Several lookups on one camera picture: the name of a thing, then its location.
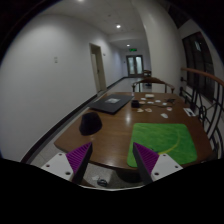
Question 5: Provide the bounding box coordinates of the green exit sign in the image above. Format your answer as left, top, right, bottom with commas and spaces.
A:
129, 48, 137, 52

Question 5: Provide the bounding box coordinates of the dark object on floor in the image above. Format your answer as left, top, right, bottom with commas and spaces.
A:
97, 179, 108, 187

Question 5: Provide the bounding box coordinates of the black laptop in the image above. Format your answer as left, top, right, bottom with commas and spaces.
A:
89, 94, 132, 114

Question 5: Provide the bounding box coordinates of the glass double door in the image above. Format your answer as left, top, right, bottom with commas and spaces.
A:
126, 55, 144, 76

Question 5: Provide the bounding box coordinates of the white paper scrap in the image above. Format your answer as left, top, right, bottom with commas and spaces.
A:
161, 113, 168, 119

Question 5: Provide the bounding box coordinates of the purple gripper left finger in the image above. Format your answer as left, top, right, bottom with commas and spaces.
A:
40, 141, 94, 185

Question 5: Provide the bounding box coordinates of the small black box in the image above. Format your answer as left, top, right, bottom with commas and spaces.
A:
131, 100, 140, 108

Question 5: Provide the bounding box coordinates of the white card with black print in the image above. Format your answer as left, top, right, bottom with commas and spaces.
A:
183, 108, 196, 117

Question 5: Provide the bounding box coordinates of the wooden stair handrail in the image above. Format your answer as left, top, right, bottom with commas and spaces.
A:
180, 67, 224, 87

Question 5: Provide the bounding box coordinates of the black computer mouse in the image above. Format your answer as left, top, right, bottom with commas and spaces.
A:
79, 112, 102, 136

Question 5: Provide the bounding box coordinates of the wooden chair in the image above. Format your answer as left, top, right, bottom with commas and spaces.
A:
132, 77, 175, 93

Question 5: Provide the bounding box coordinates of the green mouse pad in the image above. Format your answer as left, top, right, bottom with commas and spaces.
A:
127, 123, 197, 168

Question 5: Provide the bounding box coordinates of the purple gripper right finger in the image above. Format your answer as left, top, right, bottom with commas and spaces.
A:
132, 141, 184, 186

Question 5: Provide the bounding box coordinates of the white door in corridor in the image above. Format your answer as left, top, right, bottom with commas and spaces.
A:
90, 44, 106, 92

